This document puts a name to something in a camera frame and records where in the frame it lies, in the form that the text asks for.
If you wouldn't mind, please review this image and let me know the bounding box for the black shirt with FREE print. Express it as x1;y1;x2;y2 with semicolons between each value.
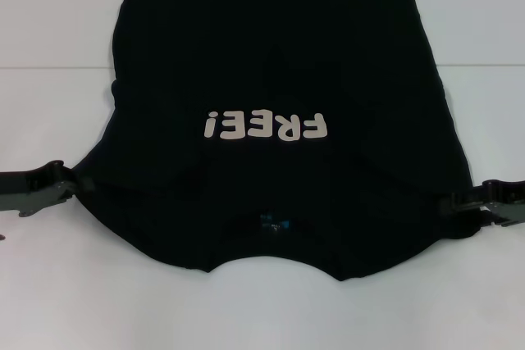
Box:
75;0;487;284

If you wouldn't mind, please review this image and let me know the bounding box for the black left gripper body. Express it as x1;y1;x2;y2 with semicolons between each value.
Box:
0;160;80;219

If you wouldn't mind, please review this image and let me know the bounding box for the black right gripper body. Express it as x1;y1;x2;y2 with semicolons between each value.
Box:
477;179;525;229

